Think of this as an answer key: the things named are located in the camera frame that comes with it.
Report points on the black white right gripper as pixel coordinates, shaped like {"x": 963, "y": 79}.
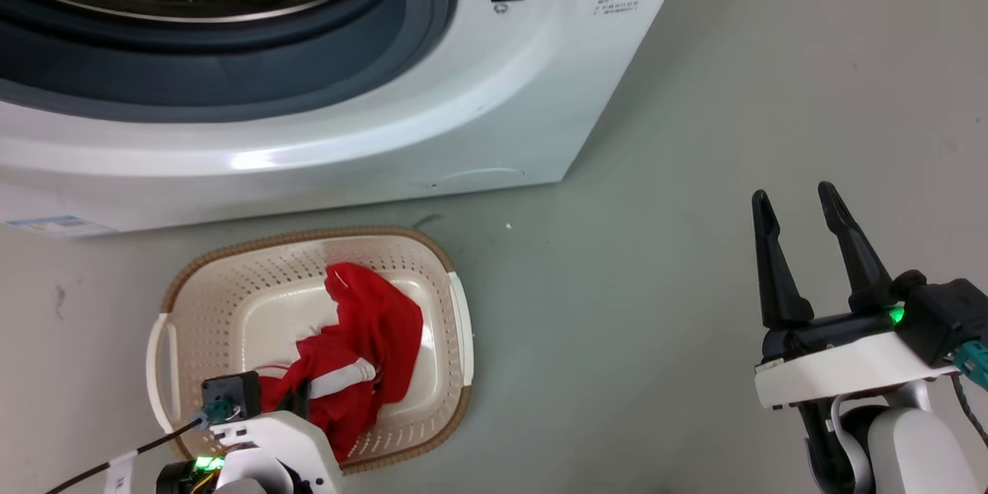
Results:
{"x": 841, "y": 370}

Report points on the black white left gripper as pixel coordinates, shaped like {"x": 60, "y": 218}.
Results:
{"x": 185, "y": 478}

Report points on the red garment with white stripes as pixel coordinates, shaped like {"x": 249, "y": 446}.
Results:
{"x": 374, "y": 324}

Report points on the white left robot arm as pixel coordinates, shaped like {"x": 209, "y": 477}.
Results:
{"x": 301, "y": 455}

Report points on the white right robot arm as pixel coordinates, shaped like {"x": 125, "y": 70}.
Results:
{"x": 918, "y": 455}

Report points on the cream perforated laundry basket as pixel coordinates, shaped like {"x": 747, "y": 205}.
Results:
{"x": 255, "y": 301}

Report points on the blue paper label sticker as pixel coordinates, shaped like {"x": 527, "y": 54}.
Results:
{"x": 58, "y": 225}

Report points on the white front-load washing machine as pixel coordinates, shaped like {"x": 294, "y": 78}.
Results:
{"x": 478, "y": 93}

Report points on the grey rubber door gasket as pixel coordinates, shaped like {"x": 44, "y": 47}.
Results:
{"x": 231, "y": 69}

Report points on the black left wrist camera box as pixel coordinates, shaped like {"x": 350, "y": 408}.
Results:
{"x": 235, "y": 390}

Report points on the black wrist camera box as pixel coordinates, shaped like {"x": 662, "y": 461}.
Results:
{"x": 235, "y": 390}
{"x": 945, "y": 316}

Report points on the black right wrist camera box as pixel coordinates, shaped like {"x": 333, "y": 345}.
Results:
{"x": 945, "y": 316}

